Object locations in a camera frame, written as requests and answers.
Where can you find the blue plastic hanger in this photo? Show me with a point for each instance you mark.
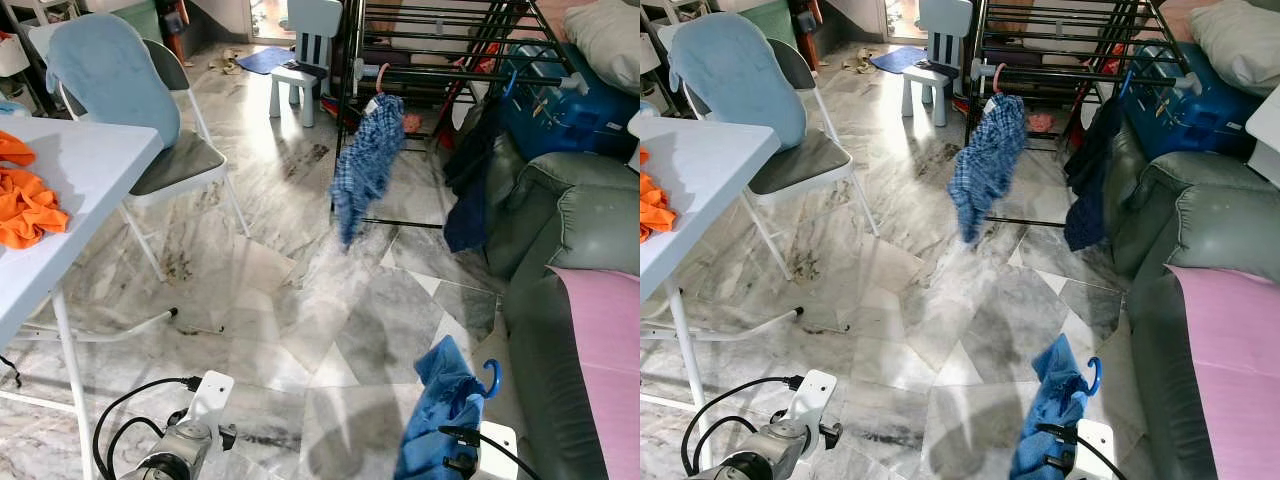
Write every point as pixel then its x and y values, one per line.
pixel 1125 85
pixel 508 85
pixel 1099 375
pixel 497 378

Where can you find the orange shirt with round badge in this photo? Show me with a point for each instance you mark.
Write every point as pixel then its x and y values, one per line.
pixel 30 205
pixel 655 205

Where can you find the pink hanger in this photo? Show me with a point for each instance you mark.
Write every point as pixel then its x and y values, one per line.
pixel 996 75
pixel 380 75

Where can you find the pink cloth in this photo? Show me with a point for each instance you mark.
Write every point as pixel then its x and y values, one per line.
pixel 1230 370
pixel 605 370

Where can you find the navy blue garment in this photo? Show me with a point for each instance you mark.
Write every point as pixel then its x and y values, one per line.
pixel 470 200
pixel 1085 210

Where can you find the grey green sofa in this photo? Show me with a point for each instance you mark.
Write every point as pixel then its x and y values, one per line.
pixel 570 230
pixel 1200 230

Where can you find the white folding chair grey seat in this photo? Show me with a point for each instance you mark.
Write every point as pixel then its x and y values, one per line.
pixel 800 160
pixel 180 160

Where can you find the grey folding table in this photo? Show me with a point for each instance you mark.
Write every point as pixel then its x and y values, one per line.
pixel 700 170
pixel 90 170

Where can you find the blue plaid shirt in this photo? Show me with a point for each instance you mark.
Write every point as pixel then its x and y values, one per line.
pixel 365 165
pixel 985 165

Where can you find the pink soft toy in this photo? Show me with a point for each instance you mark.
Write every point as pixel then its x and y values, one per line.
pixel 1042 122
pixel 411 123

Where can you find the blue suitcase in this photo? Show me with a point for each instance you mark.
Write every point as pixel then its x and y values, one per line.
pixel 1200 125
pixel 560 120

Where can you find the light blue chair cushion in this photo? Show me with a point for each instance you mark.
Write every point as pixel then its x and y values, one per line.
pixel 735 75
pixel 110 70

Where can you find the beige floor rag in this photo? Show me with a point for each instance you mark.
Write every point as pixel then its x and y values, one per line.
pixel 232 62
pixel 865 62

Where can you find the blue floor mat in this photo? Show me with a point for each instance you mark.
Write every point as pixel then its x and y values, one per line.
pixel 897 60
pixel 265 60

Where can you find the black clothes drying rack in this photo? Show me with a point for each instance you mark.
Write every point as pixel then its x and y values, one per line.
pixel 980 70
pixel 365 70

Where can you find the green laundry basket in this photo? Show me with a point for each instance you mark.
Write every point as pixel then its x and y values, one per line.
pixel 140 18
pixel 790 22

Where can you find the white child chair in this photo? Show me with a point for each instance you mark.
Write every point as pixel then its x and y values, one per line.
pixel 945 15
pixel 315 15

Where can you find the beige pillow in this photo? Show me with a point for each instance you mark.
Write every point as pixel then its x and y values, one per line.
pixel 605 40
pixel 1240 45

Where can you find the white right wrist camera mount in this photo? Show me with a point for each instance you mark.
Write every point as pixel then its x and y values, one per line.
pixel 1092 452
pixel 497 455

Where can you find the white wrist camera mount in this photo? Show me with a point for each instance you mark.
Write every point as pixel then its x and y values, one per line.
pixel 815 392
pixel 1092 452
pixel 212 392
pixel 497 455

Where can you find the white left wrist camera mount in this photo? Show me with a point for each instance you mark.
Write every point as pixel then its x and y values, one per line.
pixel 815 392
pixel 212 392

